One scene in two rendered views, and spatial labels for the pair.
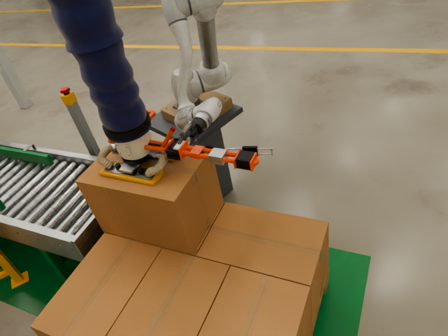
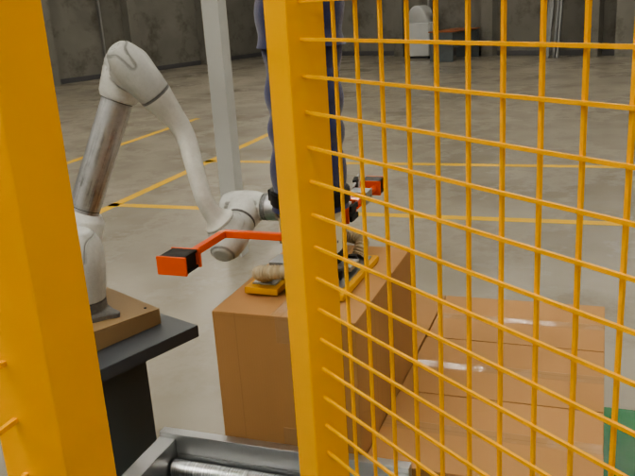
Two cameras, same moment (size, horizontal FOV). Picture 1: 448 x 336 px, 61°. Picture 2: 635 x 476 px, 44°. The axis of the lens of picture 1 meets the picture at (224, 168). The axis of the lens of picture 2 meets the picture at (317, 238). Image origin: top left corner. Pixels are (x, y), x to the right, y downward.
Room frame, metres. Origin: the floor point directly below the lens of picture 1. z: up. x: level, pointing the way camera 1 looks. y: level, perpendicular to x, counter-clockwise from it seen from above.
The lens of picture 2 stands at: (1.99, 2.50, 1.72)
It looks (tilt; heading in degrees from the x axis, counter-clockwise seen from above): 17 degrees down; 259
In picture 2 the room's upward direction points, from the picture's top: 4 degrees counter-clockwise
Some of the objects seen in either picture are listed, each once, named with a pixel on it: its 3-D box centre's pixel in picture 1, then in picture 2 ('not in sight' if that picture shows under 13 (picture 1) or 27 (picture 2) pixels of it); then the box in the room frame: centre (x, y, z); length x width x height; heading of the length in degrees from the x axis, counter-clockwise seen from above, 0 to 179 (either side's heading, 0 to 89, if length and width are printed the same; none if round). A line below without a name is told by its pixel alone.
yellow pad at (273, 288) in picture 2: not in sight; (283, 266); (1.69, 0.36, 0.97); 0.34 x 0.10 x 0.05; 58
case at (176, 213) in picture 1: (154, 192); (323, 339); (1.59, 0.40, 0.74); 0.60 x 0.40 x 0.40; 59
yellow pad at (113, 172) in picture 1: (130, 170); (345, 270); (1.53, 0.46, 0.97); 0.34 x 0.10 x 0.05; 58
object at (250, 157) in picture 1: (245, 160); (373, 185); (1.29, -0.10, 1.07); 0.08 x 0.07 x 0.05; 58
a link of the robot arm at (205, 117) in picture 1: (201, 121); (273, 207); (1.67, 0.06, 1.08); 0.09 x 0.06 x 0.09; 58
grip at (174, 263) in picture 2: not in sight; (179, 261); (1.99, 0.53, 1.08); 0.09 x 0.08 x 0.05; 148
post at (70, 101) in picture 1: (94, 150); not in sight; (2.52, 0.95, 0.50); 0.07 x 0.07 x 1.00; 59
